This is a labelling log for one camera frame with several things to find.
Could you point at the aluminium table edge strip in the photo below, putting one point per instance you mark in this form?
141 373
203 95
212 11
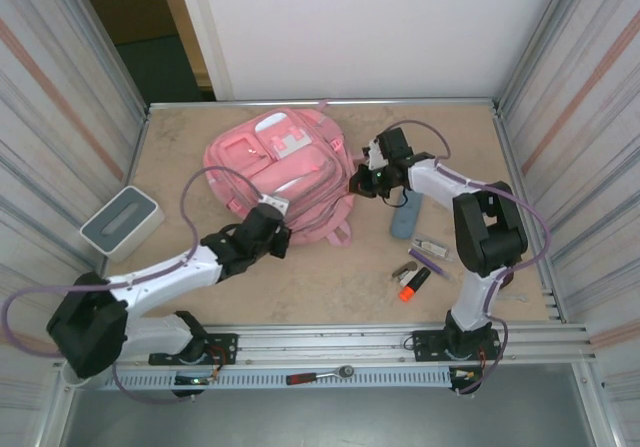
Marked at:
425 102

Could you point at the clear plastic tube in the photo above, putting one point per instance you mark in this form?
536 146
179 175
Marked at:
432 248

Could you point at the thin silver metal stick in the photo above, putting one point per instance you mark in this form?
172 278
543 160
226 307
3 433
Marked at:
512 298

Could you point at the white and grey tissue box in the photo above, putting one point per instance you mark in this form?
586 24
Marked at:
120 222

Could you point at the black highlighter with orange cap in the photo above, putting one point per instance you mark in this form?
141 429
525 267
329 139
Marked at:
415 284

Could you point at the blue grey fabric pouch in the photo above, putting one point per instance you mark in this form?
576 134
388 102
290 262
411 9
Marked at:
406 217

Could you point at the pink backpack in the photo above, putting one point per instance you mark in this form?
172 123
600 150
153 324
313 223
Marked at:
280 167

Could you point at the purple pen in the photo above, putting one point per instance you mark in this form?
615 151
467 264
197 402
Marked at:
432 265

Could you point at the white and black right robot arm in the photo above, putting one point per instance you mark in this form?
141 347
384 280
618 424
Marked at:
490 227

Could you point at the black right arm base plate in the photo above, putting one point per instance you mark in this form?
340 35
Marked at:
425 344

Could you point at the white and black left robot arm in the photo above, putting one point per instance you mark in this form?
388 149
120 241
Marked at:
165 272

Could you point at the white door frame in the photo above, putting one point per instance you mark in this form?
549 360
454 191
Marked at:
210 32

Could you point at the white plastic cup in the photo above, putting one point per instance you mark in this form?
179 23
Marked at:
92 379

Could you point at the black electronics module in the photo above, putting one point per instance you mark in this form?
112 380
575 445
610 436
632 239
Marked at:
192 381
465 379

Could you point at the aluminium front rail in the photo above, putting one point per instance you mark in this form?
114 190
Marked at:
325 342

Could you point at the small silver stapler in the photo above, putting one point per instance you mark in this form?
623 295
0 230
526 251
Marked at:
402 272

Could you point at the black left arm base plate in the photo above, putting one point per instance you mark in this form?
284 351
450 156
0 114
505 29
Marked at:
225 347

